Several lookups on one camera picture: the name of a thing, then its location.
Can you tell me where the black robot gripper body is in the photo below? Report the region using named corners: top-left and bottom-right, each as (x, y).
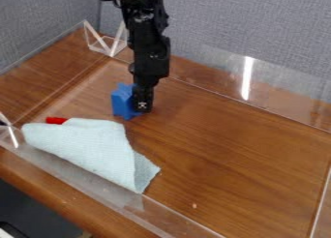
top-left (118, 0), bottom-right (170, 87)

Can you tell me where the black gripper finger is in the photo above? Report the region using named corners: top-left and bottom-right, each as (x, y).
top-left (132, 85), bottom-right (153, 113)

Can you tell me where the blue star foam block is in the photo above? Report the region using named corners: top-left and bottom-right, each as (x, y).
top-left (110, 83), bottom-right (141, 120)

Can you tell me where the light blue cloth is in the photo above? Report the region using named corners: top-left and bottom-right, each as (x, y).
top-left (21, 118), bottom-right (160, 193)

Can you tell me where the red block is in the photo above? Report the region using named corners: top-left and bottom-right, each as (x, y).
top-left (45, 117), bottom-right (68, 125)

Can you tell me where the clear acrylic corner bracket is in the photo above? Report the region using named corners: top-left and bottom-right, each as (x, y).
top-left (82, 21), bottom-right (128, 58)

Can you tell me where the clear acrylic left bracket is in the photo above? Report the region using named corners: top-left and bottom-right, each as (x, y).
top-left (0, 111), bottom-right (20, 147)

